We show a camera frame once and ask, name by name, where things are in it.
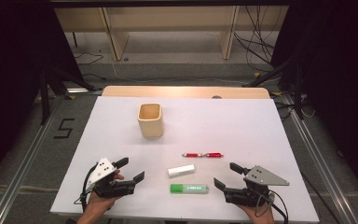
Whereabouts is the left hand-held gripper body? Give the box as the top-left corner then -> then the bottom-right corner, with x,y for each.
85,157 -> 137,199

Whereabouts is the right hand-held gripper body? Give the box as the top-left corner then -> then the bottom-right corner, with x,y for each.
223,164 -> 291,208

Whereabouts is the red pen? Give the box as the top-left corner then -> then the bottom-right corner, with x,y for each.
182,151 -> 225,159

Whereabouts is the green marker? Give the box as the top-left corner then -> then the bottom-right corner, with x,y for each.
170,183 -> 210,194

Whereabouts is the white eraser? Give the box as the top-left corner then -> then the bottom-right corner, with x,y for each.
167,163 -> 196,178

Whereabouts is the beige square pen cup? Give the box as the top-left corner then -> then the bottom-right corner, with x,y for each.
136,103 -> 165,139

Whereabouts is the person's left hand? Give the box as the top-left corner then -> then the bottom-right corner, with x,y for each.
85,170 -> 125,215

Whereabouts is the person's right hand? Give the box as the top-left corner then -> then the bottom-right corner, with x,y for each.
236,202 -> 276,224

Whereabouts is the white board sheet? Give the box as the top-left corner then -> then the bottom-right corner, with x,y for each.
49,95 -> 321,224

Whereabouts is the light wooden table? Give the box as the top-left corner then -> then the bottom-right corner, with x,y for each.
101,86 -> 271,100

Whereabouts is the black metal stand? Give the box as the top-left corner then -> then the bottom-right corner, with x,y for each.
241,55 -> 306,121
39,65 -> 98,126

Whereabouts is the black curtain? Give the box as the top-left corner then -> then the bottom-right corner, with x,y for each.
0,0 -> 86,194
270,0 -> 358,200

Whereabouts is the left hand-held gripper cable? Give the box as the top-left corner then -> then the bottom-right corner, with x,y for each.
73,164 -> 97,213

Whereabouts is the hand-held gripper cable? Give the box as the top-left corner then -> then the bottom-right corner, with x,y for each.
255,189 -> 290,224
73,164 -> 97,213

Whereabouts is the right hand-held gripper cable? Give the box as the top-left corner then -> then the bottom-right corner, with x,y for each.
255,189 -> 290,224

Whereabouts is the aluminium floor rail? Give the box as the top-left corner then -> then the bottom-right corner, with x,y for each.
0,96 -> 64,224
282,95 -> 358,224

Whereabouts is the bundle of black cables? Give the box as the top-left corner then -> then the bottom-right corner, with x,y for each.
232,5 -> 282,73

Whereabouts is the beige wooden desk frame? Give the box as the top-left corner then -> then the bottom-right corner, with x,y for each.
54,6 -> 290,62

